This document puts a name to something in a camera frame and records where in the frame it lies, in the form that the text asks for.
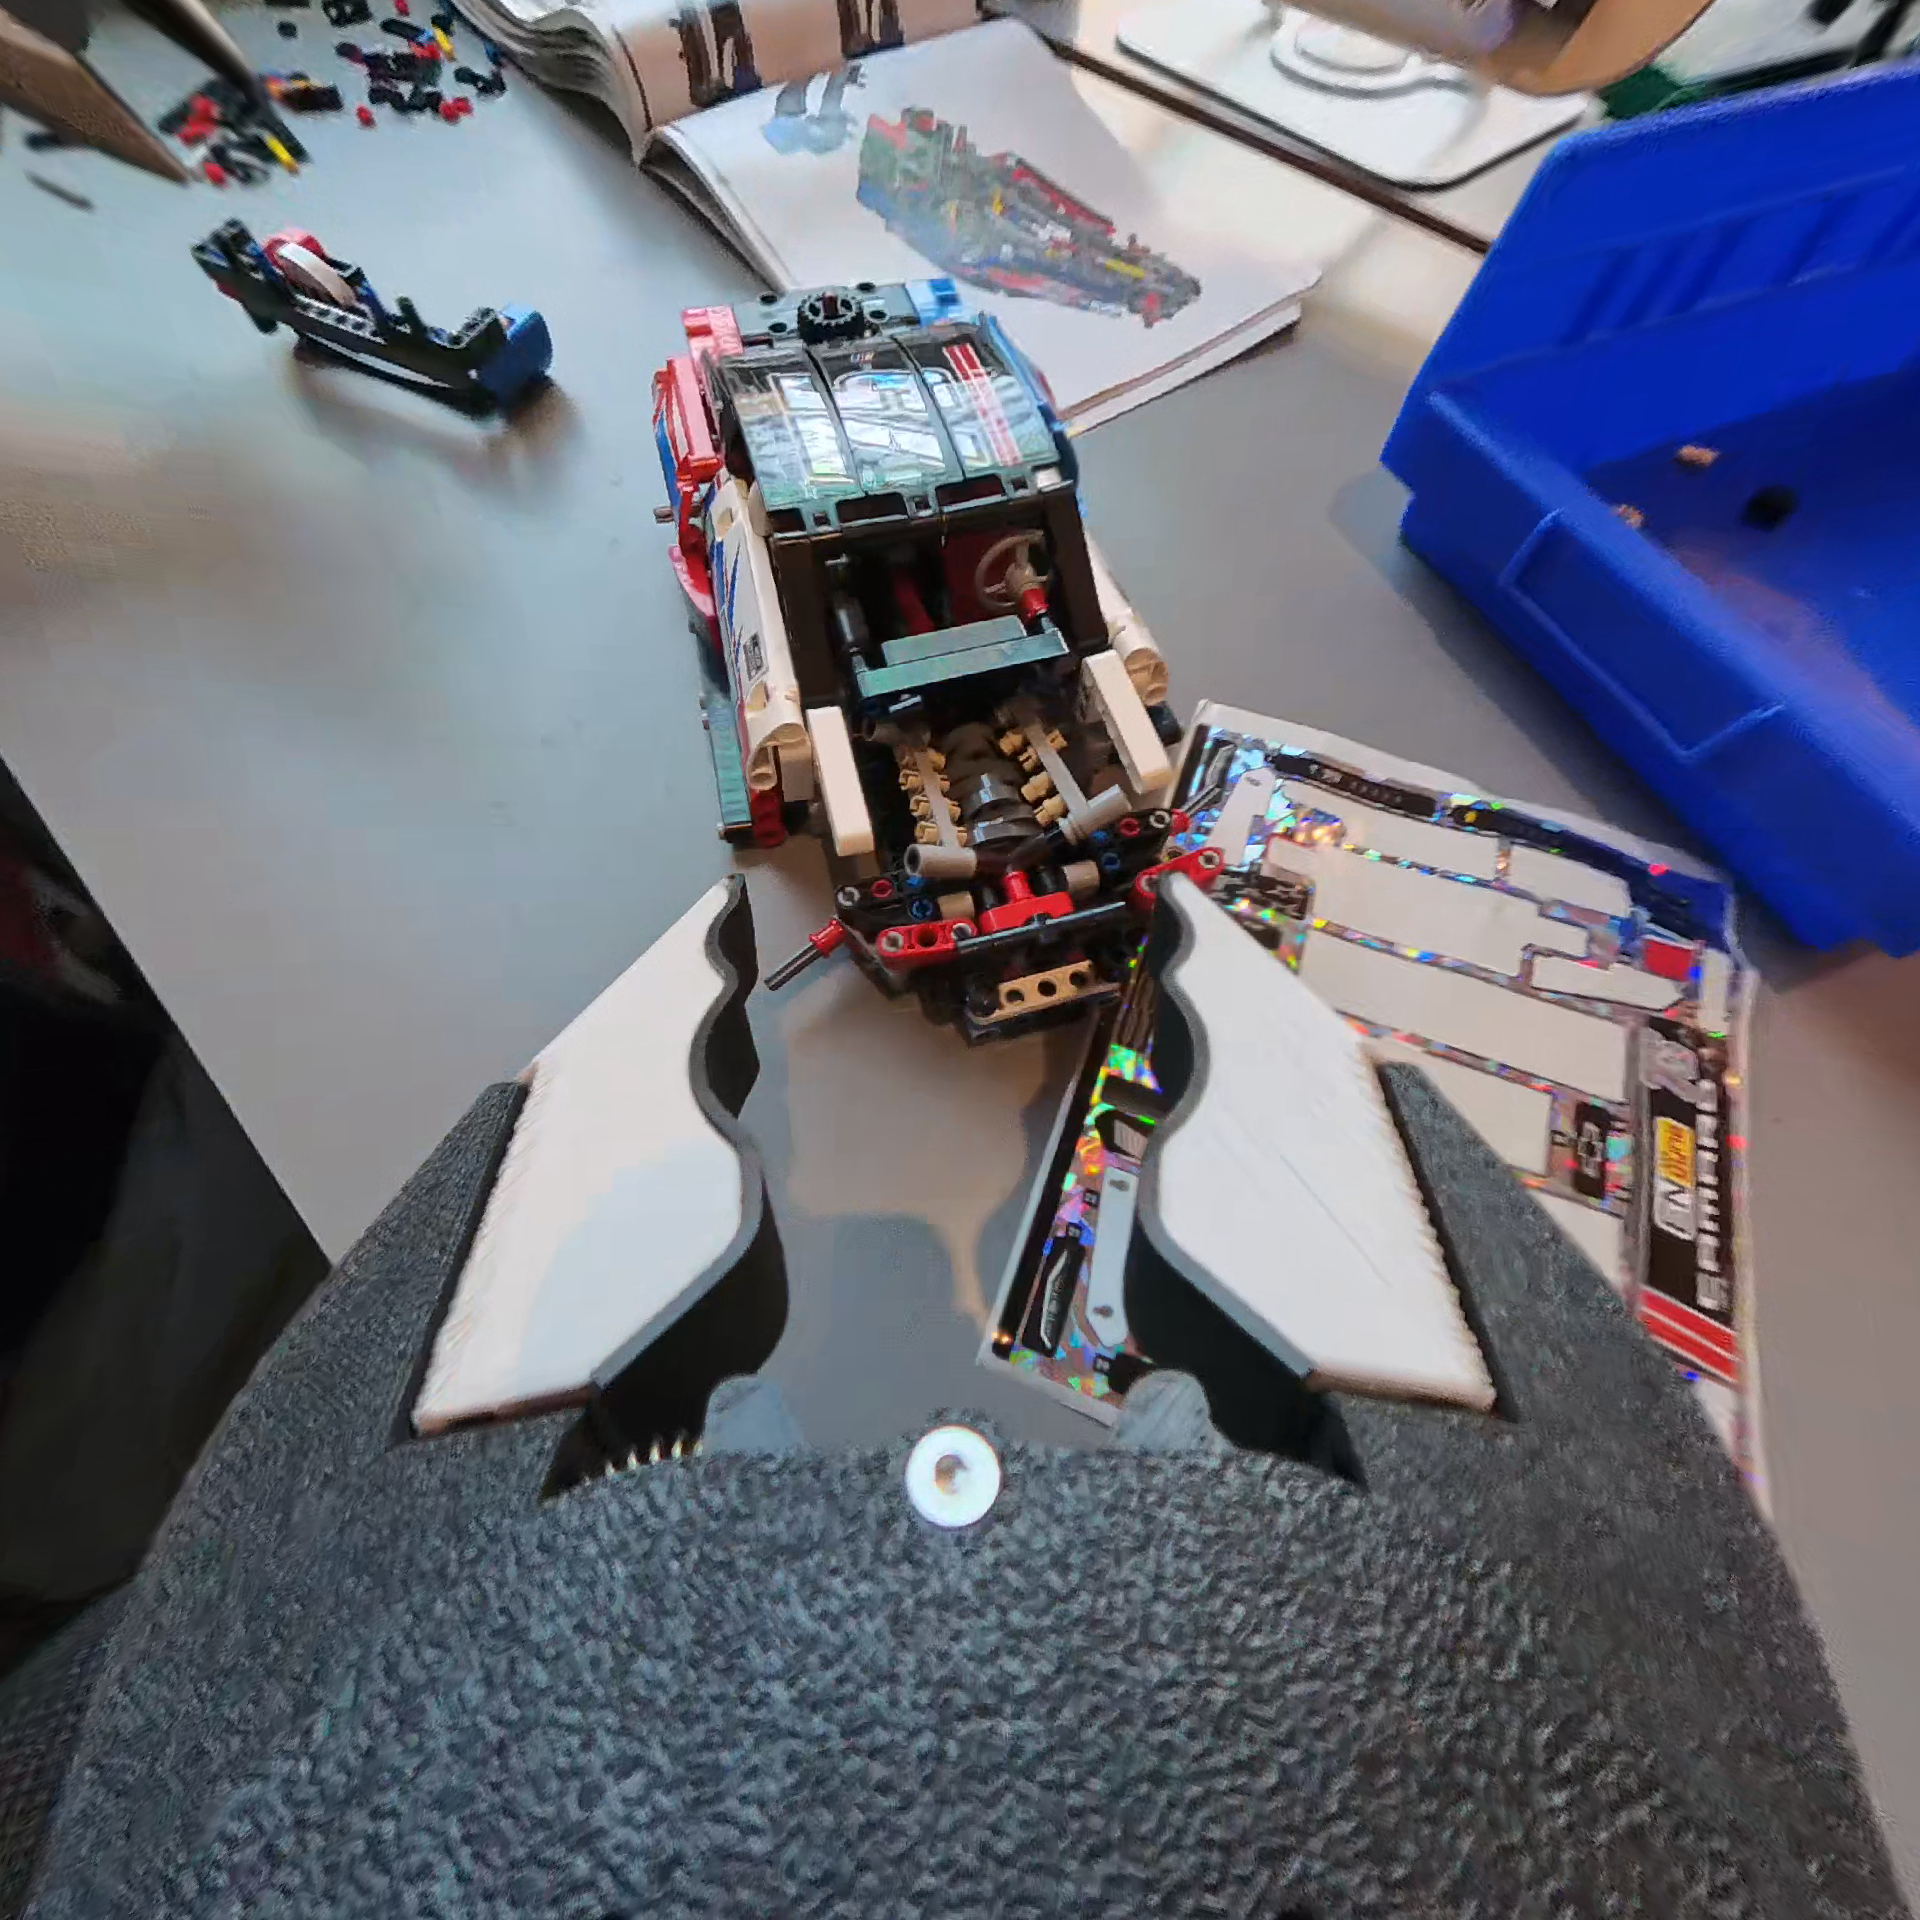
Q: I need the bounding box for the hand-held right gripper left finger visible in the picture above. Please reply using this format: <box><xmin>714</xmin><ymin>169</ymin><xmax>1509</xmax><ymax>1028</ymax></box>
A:
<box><xmin>412</xmin><ymin>878</ymin><xmax>788</xmax><ymax>1438</ymax></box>

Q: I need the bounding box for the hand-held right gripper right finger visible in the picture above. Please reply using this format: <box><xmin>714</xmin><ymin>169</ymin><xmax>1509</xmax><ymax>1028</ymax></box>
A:
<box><xmin>1128</xmin><ymin>878</ymin><xmax>1495</xmax><ymax>1472</ymax></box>

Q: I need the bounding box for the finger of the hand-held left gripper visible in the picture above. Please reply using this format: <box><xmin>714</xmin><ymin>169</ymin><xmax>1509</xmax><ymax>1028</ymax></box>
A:
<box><xmin>127</xmin><ymin>0</ymin><xmax>262</xmax><ymax>84</ymax></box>
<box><xmin>0</xmin><ymin>16</ymin><xmax>190</xmax><ymax>187</ymax></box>

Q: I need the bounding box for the pile of small brick pieces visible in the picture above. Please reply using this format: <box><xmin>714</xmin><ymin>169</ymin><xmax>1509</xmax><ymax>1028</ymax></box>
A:
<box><xmin>167</xmin><ymin>0</ymin><xmax>513</xmax><ymax>158</ymax></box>

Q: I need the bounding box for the small toy brick assembly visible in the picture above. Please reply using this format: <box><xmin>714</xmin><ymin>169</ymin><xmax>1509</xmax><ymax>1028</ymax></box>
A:
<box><xmin>197</xmin><ymin>219</ymin><xmax>559</xmax><ymax>415</ymax></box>

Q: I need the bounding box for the red black toy race car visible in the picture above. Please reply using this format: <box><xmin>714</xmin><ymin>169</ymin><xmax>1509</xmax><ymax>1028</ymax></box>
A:
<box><xmin>656</xmin><ymin>279</ymin><xmax>1226</xmax><ymax>1038</ymax></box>

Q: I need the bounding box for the grey desk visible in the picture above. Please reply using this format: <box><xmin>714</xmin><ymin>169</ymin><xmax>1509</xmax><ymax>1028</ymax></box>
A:
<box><xmin>0</xmin><ymin>0</ymin><xmax>1920</xmax><ymax>1861</ymax></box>

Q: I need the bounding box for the holographic sticker sheet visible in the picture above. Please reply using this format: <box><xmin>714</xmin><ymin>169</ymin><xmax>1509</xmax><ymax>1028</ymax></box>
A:
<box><xmin>989</xmin><ymin>705</ymin><xmax>1750</xmax><ymax>1478</ymax></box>

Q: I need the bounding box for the person's black clothing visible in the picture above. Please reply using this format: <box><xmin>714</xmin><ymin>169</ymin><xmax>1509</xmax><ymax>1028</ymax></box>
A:
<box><xmin>0</xmin><ymin>769</ymin><xmax>335</xmax><ymax>1682</ymax></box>

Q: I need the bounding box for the blue storage bin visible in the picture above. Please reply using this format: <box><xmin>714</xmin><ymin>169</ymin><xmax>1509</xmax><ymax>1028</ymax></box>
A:
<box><xmin>1382</xmin><ymin>61</ymin><xmax>1920</xmax><ymax>958</ymax></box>

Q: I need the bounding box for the open instruction booklet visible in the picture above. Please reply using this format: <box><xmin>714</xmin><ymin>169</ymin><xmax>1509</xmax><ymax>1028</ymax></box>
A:
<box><xmin>452</xmin><ymin>0</ymin><xmax>1324</xmax><ymax>421</ymax></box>

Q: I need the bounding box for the white stand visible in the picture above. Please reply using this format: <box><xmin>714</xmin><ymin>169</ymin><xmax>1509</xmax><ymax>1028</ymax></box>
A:
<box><xmin>1117</xmin><ymin>0</ymin><xmax>1596</xmax><ymax>188</ymax></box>

